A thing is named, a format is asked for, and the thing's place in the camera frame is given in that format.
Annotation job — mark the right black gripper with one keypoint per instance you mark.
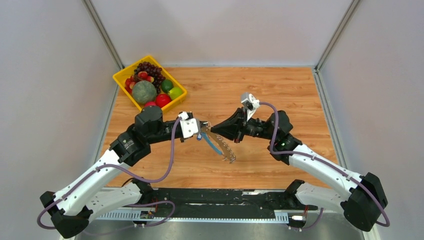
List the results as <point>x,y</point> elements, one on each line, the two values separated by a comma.
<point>234,127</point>

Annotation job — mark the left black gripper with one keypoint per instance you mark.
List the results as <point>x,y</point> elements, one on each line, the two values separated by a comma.
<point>202,124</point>

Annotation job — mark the metal key plate blue handle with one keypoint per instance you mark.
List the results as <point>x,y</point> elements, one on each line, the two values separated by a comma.
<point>217,143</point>

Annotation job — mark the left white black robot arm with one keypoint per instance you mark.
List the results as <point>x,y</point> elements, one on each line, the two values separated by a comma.
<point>71,209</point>

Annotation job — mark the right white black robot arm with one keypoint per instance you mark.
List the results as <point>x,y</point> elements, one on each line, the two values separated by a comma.
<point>324,162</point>

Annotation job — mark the light green apple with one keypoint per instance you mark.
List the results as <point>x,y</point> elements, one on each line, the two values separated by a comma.
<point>175,92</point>

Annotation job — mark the dark green lime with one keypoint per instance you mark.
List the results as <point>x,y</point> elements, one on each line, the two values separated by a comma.
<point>166,85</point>

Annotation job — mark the red pink apple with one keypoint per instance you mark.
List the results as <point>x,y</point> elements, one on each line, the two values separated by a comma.
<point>150,103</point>

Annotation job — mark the green melon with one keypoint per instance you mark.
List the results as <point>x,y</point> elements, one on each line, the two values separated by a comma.
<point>143,92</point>

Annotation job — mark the dark purple grape bunch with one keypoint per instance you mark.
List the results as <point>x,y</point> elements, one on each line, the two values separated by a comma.
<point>146,71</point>

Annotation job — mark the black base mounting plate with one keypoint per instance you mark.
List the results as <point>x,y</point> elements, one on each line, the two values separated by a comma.
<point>223,205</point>

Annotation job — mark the yellow plastic fruit basket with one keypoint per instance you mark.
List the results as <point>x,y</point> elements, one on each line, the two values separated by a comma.
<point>121,76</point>

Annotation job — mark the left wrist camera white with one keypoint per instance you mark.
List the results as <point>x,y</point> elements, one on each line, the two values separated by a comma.
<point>189,125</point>

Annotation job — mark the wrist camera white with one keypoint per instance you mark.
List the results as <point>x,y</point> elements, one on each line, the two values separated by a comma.
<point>189,125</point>
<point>250,105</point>

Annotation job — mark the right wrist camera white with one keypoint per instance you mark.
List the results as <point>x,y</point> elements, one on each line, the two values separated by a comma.
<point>250,105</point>

